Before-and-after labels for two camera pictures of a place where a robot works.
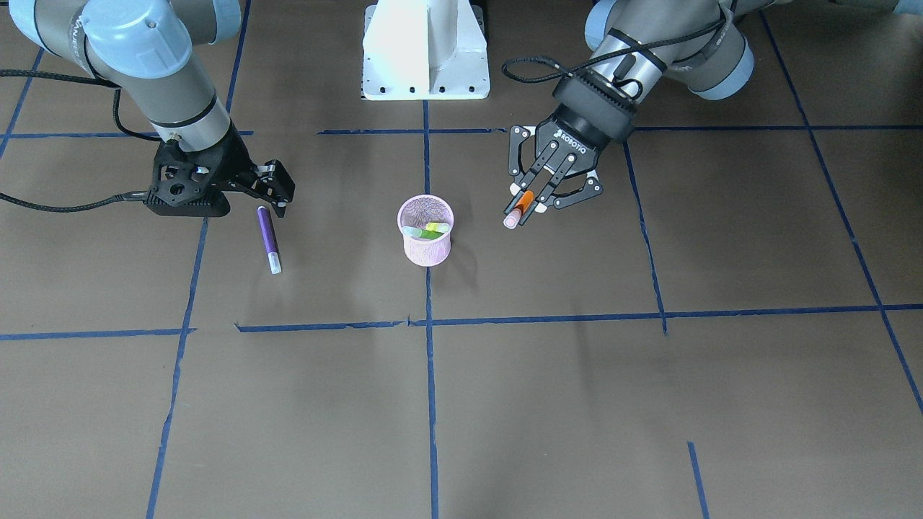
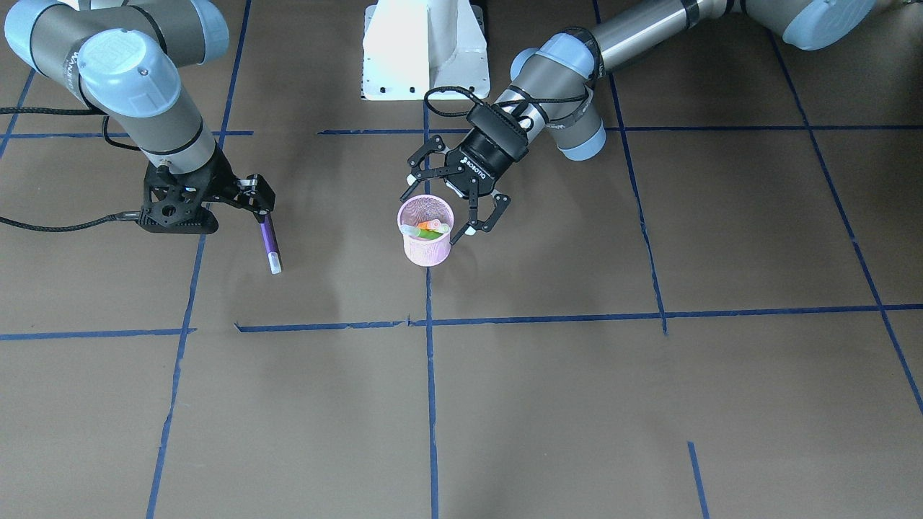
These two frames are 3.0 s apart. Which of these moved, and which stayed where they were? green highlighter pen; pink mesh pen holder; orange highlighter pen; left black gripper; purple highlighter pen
Moved: orange highlighter pen; left black gripper
Stayed: pink mesh pen holder; purple highlighter pen; green highlighter pen
